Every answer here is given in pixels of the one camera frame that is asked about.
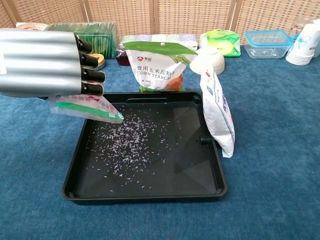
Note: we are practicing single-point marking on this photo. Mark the blue table cloth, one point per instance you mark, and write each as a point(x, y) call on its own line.
point(275, 150)

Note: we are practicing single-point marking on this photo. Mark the stack of white paper cups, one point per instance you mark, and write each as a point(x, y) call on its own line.
point(303, 42)

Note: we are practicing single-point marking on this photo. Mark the beige bowl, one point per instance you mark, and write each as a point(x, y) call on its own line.
point(210, 57)

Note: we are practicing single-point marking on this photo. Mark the pink pocket tissue pack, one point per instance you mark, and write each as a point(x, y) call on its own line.
point(158, 37)

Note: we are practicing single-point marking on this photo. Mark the clear box of green sachets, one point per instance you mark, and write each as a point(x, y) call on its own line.
point(105, 37)

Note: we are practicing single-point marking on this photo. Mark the round gold red tin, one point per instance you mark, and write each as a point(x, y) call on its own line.
point(102, 62)

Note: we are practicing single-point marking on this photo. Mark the black square plastic tray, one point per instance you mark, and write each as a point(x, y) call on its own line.
point(150, 180)

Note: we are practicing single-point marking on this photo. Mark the pink white seasoning bag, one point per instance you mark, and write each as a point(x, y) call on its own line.
point(82, 110)

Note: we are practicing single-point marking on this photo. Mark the blue pocket tissue pack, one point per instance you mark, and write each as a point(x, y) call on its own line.
point(188, 40)
point(143, 37)

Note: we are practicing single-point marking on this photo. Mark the clear plastic cup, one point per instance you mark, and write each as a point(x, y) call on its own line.
point(298, 25)

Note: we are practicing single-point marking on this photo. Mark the white bag with blue print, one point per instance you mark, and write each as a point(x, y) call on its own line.
point(217, 120)

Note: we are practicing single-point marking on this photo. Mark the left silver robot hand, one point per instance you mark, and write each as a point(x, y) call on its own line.
point(37, 65)

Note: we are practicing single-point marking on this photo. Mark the corn starch bag green white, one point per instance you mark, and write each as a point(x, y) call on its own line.
point(155, 67)

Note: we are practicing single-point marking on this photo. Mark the scattered white rice grains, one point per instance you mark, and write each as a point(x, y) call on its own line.
point(127, 132)

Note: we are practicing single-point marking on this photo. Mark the green wet wipes pack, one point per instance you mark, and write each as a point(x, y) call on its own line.
point(225, 42)

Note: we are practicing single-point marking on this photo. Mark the woven bamboo folding screen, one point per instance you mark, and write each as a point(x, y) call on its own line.
point(125, 15)

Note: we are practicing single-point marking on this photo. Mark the clear container with blue lid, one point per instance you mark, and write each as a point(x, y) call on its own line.
point(267, 45)

